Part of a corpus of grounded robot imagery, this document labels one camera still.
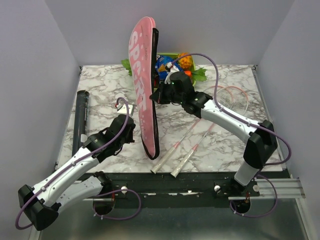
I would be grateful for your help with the white racket handle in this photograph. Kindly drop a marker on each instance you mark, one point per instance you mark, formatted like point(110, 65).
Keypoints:
point(182, 163)
point(163, 160)

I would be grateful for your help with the pink racket bag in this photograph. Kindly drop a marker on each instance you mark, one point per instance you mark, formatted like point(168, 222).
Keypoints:
point(142, 51)

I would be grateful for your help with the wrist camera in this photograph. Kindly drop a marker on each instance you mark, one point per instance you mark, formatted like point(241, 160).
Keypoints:
point(170, 68)
point(122, 109)

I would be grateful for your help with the green fake leaf left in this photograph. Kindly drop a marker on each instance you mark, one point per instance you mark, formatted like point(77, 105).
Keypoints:
point(126, 64)

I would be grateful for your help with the green fake leaf right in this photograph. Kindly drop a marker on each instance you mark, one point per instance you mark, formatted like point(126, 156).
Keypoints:
point(199, 75)

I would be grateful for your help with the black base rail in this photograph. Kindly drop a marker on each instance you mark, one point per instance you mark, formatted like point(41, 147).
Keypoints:
point(188, 190)

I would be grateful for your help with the toy pineapple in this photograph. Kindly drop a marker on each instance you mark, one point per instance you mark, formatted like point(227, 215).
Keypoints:
point(185, 61)

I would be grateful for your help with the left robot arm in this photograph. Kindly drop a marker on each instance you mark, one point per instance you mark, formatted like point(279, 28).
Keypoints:
point(43, 202)

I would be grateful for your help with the toy carrot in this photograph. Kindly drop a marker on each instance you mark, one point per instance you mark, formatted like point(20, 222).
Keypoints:
point(188, 73)

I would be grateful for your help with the green fake leaf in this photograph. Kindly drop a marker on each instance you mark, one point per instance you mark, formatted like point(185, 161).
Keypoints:
point(199, 75)
point(126, 64)

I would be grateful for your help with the black shuttlecock tube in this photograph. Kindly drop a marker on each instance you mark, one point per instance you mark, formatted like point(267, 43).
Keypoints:
point(80, 120)

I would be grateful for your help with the green plastic bin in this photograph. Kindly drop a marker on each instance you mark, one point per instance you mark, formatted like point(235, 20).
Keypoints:
point(175, 62)

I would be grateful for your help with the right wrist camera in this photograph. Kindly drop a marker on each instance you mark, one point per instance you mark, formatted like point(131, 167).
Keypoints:
point(170, 68)

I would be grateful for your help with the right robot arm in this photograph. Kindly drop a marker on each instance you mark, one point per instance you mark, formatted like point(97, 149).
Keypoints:
point(259, 137)

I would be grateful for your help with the blue chips bag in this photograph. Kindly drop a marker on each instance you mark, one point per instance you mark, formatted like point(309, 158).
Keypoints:
point(161, 69)

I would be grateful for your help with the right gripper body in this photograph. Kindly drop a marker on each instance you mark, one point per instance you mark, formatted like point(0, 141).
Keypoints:
point(167, 96)

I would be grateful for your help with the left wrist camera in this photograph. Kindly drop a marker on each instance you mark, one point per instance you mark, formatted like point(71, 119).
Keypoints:
point(122, 109)

